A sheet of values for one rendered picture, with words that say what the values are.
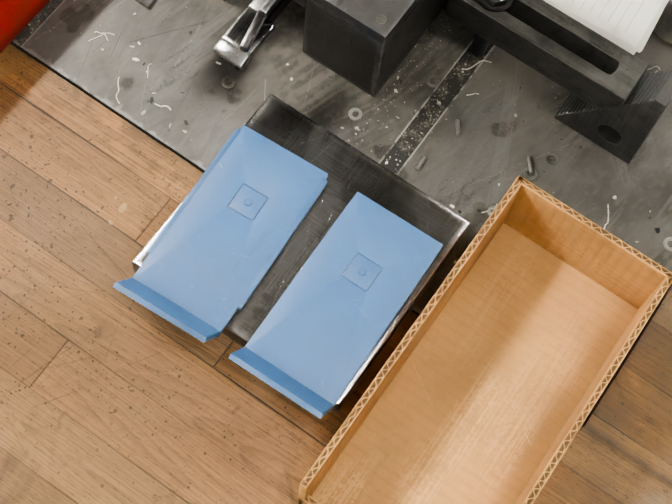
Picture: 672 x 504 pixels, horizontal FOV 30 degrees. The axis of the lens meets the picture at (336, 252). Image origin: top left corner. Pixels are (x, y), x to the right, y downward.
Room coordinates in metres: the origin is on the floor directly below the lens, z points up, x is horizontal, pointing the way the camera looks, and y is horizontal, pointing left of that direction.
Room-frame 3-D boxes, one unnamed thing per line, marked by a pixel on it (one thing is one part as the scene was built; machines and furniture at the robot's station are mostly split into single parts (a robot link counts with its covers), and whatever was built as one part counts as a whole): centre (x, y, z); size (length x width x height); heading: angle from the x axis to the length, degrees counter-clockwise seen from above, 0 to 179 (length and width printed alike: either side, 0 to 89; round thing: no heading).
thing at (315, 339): (0.28, -0.01, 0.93); 0.15 x 0.07 x 0.03; 155
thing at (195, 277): (0.31, 0.08, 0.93); 0.15 x 0.07 x 0.03; 157
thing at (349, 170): (0.32, 0.02, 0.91); 0.17 x 0.16 x 0.02; 64
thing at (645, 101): (0.45, -0.18, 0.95); 0.06 x 0.03 x 0.09; 64
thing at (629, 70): (0.48, -0.12, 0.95); 0.15 x 0.03 x 0.10; 64
